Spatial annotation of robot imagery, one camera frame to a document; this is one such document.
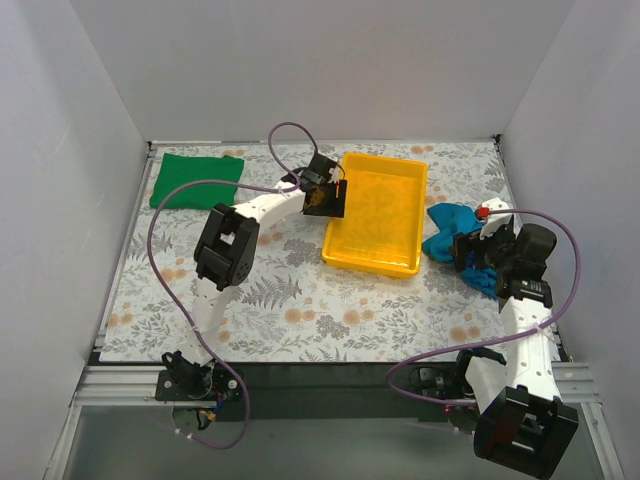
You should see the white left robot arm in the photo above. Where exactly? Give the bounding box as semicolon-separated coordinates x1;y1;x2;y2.
181;153;347;364

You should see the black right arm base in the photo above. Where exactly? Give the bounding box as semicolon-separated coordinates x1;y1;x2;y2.
408;347;507;434

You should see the green folded t shirt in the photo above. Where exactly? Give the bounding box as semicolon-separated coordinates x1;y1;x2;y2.
149;153;244;210

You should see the blue t shirt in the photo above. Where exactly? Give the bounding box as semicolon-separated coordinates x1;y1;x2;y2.
422;203;497;299

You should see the floral patterned table mat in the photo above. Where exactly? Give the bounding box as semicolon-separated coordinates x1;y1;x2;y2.
99;141;564;364

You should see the aluminium frame rail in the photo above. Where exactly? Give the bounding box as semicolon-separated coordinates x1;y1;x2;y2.
72;362;601;406

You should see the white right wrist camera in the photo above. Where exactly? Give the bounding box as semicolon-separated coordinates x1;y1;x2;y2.
475;197;513;240

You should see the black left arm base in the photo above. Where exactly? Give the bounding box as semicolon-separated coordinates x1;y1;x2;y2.
154;350;242;402

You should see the yellow plastic tray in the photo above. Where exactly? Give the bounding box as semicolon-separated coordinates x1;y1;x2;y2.
322;152;428;279

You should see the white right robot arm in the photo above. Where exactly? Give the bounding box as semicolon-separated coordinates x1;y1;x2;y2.
451;207;579;479

